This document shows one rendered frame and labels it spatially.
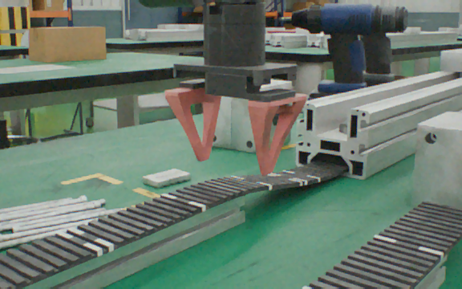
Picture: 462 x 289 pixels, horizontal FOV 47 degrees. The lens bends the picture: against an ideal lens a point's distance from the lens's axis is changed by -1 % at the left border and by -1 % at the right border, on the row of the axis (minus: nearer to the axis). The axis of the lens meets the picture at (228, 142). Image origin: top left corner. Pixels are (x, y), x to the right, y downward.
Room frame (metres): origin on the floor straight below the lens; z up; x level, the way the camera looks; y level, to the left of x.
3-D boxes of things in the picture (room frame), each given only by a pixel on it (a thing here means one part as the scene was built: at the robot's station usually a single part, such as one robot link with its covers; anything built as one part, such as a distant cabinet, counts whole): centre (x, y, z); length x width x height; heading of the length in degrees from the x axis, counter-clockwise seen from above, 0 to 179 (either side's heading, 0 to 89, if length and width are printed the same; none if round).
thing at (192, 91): (0.52, 0.01, 0.88); 0.07 x 0.07 x 0.09; 51
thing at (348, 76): (1.06, -0.20, 0.89); 0.20 x 0.08 x 0.22; 72
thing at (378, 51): (1.25, -0.31, 0.89); 0.20 x 0.08 x 0.22; 60
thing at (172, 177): (0.61, 0.07, 0.78); 0.05 x 0.03 x 0.01; 135
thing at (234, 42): (0.50, -0.01, 0.95); 0.10 x 0.07 x 0.07; 51
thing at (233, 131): (0.81, -0.04, 0.83); 0.11 x 0.10 x 0.10; 54
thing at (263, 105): (0.49, -0.03, 0.88); 0.07 x 0.07 x 0.09; 51
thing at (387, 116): (0.96, -0.38, 0.82); 0.80 x 0.10 x 0.09; 140
